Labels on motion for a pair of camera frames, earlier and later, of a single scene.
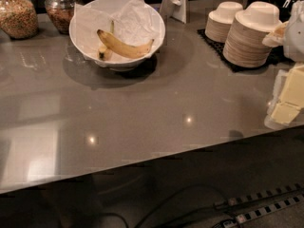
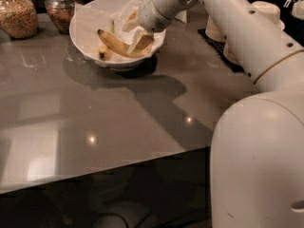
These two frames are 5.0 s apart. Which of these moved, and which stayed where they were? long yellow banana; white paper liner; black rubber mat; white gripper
Moved: white gripper
Stayed: long yellow banana; black rubber mat; white paper liner
